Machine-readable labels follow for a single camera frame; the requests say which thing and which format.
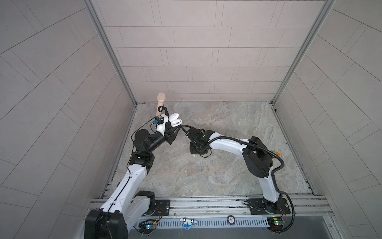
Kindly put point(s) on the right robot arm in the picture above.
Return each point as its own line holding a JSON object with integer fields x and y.
{"x": 260, "y": 161}

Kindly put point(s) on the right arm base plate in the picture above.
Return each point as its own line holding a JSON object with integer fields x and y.
{"x": 263, "y": 206}

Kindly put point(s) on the black round disc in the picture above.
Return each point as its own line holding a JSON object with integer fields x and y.
{"x": 231, "y": 220}

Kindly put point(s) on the green circuit board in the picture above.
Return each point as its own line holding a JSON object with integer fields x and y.
{"x": 275, "y": 224}
{"x": 147, "y": 227}

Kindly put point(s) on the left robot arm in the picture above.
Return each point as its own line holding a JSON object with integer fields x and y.
{"x": 117, "y": 216}

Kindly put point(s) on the aluminium frame rail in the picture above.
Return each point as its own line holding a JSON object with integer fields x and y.
{"x": 212, "y": 212}

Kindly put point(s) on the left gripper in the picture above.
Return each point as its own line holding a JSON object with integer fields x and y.
{"x": 168, "y": 138}

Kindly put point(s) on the white earbud case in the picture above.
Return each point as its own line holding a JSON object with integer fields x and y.
{"x": 175, "y": 120}

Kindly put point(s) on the black microphone stand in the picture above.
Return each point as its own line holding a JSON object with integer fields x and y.
{"x": 162, "y": 110}

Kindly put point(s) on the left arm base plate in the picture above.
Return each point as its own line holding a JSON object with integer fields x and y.
{"x": 162, "y": 208}

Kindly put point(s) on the left green circuit board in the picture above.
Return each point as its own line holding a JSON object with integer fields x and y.
{"x": 147, "y": 227}

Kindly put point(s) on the right green circuit board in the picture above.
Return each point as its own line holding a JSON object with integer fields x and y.
{"x": 275, "y": 224}

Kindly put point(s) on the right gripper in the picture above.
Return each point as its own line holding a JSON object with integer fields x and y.
{"x": 192, "y": 150}

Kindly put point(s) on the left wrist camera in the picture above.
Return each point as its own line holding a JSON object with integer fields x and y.
{"x": 160, "y": 122}

